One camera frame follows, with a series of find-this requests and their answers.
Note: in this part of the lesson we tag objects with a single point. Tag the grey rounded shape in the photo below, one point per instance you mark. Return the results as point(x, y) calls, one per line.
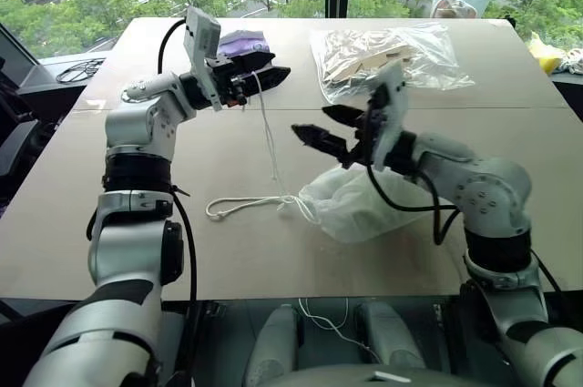
point(387, 337)
point(273, 346)

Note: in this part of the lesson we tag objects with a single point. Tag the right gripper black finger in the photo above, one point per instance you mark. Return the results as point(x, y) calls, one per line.
point(344, 115)
point(323, 137)

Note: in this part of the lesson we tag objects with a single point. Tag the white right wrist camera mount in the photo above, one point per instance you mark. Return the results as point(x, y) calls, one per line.
point(391, 104)

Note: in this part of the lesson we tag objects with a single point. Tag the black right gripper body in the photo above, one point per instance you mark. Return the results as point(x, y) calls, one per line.
point(371, 127)

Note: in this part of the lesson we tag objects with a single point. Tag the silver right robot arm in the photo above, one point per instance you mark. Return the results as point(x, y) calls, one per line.
point(483, 182)

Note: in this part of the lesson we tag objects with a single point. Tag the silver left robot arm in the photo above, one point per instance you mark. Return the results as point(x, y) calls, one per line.
point(136, 127)

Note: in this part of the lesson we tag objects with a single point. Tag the grey dome with white mark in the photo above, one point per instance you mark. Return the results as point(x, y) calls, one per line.
point(341, 378)

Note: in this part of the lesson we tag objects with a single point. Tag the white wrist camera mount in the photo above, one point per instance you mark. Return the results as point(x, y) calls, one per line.
point(391, 104)
point(200, 36)

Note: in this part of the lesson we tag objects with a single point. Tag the yellow object in plastic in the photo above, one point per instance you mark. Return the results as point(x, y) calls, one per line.
point(549, 61)

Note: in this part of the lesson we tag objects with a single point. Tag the purple tissue pack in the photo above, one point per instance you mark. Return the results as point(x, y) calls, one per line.
point(246, 43)

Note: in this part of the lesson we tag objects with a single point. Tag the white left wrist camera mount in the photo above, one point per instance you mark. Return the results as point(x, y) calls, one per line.
point(200, 36)

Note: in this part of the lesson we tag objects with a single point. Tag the black equipment beside table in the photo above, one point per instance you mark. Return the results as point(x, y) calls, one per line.
point(18, 132)

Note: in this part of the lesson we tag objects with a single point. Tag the clear bag of cardboard pieces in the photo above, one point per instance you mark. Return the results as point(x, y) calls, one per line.
point(346, 54)

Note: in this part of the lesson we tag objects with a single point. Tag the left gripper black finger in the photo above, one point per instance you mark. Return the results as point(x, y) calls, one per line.
point(273, 77)
point(259, 60)

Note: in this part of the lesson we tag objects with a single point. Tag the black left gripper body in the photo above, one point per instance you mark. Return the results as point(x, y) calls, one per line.
point(225, 79)

